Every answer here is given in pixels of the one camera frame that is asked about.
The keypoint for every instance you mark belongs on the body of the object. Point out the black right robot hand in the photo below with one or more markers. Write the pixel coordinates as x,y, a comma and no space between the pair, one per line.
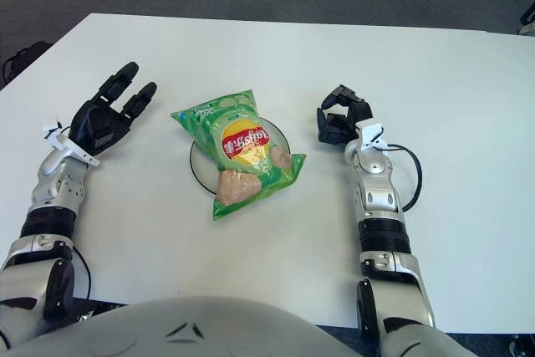
334,131

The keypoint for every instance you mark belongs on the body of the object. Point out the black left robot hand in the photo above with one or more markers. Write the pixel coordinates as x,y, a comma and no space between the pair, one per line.
96,127

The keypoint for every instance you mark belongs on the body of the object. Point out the green potato chips bag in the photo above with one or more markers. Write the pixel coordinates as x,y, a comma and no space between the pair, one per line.
242,152

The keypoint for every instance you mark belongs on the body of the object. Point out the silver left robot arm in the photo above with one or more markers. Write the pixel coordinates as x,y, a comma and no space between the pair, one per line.
58,190

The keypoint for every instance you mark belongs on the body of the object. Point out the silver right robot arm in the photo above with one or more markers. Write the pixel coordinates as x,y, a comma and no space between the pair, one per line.
378,198

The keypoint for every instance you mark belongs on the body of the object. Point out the white plate with black rim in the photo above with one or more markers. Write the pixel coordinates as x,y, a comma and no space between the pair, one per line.
202,164

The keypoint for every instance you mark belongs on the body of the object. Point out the black backpack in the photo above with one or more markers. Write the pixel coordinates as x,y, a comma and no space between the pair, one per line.
25,56

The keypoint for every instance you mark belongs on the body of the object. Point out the silver robot torso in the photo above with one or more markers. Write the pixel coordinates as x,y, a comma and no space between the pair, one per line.
188,323

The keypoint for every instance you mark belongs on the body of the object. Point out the black office chair base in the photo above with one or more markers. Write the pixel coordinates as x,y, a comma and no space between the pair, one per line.
528,18

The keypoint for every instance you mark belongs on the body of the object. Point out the black chair caster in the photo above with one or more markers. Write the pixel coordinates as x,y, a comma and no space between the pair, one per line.
520,346

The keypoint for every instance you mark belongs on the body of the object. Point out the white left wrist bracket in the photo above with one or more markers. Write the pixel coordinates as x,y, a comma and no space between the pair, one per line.
79,154

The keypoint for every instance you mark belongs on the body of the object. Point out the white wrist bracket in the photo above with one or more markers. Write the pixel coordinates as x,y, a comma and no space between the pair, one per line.
79,154
370,135

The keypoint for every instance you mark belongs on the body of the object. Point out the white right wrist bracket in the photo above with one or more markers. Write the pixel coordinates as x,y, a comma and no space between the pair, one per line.
370,135

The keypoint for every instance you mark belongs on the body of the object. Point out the black stand bracket with buckle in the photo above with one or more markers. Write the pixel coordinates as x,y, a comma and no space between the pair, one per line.
85,316

